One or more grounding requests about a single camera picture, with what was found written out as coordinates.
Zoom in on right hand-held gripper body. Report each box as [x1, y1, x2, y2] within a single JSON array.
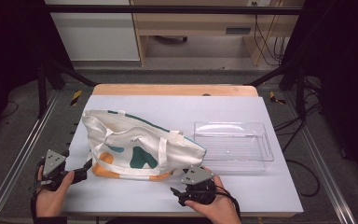
[[178, 165, 219, 207]]

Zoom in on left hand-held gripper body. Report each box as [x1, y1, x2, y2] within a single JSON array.
[[36, 149, 89, 191]]

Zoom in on clear plastic tray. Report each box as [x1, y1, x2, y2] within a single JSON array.
[[193, 120, 275, 174]]

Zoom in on white patterned tote bag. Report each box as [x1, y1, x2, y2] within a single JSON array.
[[81, 108, 208, 181]]

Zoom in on person's left hand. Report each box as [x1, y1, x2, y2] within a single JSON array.
[[36, 165, 76, 218]]

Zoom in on person's right hand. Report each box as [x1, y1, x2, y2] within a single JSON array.
[[184, 167, 242, 224]]

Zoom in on yellow black tape strip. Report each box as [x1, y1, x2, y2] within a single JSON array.
[[70, 90, 84, 106], [268, 91, 287, 105]]

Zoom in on white table mat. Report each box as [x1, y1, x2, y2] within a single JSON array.
[[41, 94, 305, 217]]

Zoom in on black metal stand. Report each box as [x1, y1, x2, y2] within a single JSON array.
[[247, 61, 310, 120], [36, 58, 98, 119]]

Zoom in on white cabinet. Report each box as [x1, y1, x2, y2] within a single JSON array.
[[44, 0, 141, 62]]

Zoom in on wooden desk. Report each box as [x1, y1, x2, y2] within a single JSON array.
[[130, 0, 306, 67]]

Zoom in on grey desk label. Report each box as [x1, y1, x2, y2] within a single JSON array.
[[225, 27, 253, 35]]

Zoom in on aluminium floor rail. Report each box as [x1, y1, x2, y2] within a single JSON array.
[[283, 92, 357, 224], [0, 89, 61, 224]]

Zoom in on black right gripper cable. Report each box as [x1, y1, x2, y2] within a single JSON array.
[[213, 185, 242, 218]]

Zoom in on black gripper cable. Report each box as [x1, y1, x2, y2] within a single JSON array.
[[29, 164, 45, 218], [213, 185, 242, 218]]

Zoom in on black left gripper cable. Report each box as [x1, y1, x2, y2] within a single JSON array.
[[29, 164, 45, 218]]

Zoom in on thin floor cable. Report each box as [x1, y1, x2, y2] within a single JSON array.
[[0, 100, 21, 119]]

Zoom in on black floor cables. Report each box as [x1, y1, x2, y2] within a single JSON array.
[[272, 77, 324, 199]]

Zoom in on hanging desk cables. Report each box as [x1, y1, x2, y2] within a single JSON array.
[[252, 1, 289, 67]]

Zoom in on black horizontal frame bar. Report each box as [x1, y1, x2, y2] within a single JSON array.
[[43, 4, 303, 15]]

